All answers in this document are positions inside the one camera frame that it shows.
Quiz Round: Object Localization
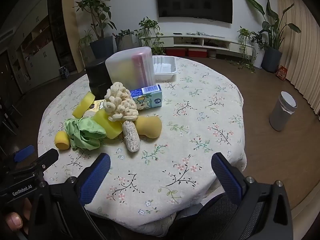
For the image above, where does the trailing plant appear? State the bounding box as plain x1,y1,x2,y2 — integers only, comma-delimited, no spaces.
135,17,165,55

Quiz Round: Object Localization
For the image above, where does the white cupboard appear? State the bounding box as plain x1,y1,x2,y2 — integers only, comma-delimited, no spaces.
0,12,63,95

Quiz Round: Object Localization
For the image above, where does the small yellow cylinder sponge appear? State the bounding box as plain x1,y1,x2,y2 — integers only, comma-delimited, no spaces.
55,131,71,151

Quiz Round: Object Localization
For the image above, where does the person's left hand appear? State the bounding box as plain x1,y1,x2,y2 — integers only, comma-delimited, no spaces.
5,199,33,232

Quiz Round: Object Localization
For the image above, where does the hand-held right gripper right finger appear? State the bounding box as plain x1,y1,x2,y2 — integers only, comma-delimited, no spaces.
211,152,294,240

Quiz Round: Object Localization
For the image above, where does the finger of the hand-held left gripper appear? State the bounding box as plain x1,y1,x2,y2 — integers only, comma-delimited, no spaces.
5,144,35,167
15,148,60,180

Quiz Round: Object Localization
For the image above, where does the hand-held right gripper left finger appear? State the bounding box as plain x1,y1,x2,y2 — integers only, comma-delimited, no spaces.
25,152,112,240

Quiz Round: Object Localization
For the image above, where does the white plastic tray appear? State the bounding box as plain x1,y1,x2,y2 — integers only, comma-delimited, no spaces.
152,56,178,80

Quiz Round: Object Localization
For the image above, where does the plant in grey ribbed pot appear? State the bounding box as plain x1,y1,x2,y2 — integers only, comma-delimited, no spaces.
115,29,137,52

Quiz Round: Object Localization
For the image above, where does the beige curtain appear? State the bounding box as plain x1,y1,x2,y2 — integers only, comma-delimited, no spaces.
275,0,320,115

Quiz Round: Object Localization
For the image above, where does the wall television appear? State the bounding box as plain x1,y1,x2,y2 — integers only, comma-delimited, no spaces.
155,0,233,24

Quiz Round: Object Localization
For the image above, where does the plant in white pot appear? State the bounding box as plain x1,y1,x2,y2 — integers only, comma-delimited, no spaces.
237,26,266,69

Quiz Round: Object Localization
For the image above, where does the dark shelf unit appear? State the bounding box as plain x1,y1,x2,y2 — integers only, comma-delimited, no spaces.
47,0,77,73

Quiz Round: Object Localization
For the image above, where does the grassy potted plant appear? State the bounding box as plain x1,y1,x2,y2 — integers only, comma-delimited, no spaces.
77,30,94,60

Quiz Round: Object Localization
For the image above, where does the orange peanut-shaped sponge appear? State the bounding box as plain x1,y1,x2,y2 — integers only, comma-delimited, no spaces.
135,116,162,139

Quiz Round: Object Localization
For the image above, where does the red storage box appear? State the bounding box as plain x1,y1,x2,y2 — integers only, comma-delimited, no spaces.
187,49,208,58
165,48,187,57

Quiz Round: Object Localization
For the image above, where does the black cylindrical container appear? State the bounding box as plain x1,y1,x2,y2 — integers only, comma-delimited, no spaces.
85,58,113,100

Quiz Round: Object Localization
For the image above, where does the floral tablecloth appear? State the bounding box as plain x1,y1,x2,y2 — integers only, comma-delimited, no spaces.
37,55,248,238

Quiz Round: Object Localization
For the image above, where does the yellow grooved sponge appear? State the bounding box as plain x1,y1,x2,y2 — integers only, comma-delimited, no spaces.
72,92,96,118

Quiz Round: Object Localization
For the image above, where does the large-leaf plant in blue pot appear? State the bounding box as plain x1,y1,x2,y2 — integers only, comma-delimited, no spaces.
244,0,302,73

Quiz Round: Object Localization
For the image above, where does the translucent plastic container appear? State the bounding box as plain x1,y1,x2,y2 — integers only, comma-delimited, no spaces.
105,46,157,92

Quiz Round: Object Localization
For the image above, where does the white television cabinet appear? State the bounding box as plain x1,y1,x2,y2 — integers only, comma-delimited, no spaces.
140,34,253,55

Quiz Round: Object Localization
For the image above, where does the vine on floor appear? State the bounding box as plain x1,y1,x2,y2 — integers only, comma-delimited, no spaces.
225,57,257,74

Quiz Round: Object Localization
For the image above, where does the green cloth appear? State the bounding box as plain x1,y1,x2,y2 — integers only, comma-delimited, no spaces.
64,117,107,151

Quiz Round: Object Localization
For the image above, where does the tall plant in blue pot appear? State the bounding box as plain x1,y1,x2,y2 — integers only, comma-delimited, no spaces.
74,0,117,59

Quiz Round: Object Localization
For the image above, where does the large yellow sponge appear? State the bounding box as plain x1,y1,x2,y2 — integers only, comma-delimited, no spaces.
94,110,124,139

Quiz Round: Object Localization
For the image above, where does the cream chenille sponge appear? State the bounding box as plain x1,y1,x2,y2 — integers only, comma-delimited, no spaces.
103,81,139,122

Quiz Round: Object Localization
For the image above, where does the red gift box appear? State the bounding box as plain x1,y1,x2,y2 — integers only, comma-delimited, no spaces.
276,65,288,81

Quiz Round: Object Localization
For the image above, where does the yellow printed packet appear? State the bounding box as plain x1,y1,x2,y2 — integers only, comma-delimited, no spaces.
89,99,107,113

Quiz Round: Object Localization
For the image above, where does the blue and white tissue box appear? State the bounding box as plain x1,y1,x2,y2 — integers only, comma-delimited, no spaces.
130,84,163,111

